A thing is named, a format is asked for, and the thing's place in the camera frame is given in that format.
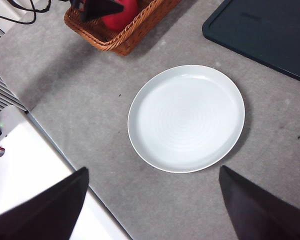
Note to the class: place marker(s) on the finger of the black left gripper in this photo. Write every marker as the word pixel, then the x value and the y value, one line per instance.
pixel 100 8

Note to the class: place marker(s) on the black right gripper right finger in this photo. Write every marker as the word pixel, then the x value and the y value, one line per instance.
pixel 260 212

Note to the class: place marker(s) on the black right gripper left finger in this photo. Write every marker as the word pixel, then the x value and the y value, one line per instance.
pixel 45 210

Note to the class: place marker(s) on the red tomato with green stem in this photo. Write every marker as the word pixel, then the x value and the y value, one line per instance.
pixel 120 21

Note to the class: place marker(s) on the brown wicker basket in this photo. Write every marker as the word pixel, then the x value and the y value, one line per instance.
pixel 137 32

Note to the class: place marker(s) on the pale grey round plate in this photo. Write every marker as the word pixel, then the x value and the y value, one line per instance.
pixel 186 120

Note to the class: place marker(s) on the grey ribbed panel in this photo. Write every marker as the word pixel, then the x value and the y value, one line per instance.
pixel 0 82

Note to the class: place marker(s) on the dark rectangular tray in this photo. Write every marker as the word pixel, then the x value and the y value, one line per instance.
pixel 265 30

